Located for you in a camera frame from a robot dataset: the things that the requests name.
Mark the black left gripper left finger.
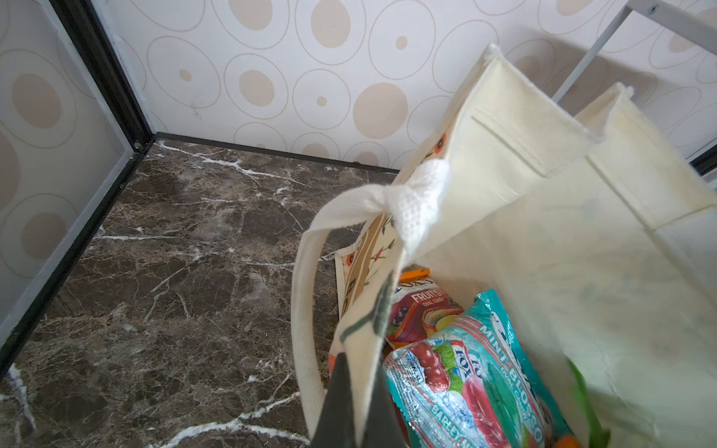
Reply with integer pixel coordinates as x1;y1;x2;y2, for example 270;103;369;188
310;353;357;448

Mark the orange toy carrot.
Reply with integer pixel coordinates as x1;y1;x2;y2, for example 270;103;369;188
551;357;612;448

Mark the orange fruits candy bag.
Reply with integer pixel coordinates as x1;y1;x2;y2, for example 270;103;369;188
386;268;464;349

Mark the teal mint candy bag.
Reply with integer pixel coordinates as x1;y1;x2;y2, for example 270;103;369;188
383;289;572;447

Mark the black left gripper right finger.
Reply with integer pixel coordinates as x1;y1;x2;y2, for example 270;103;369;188
361;367;405;448

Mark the cream canvas grocery bag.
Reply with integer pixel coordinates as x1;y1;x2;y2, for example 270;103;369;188
291;46;716;447

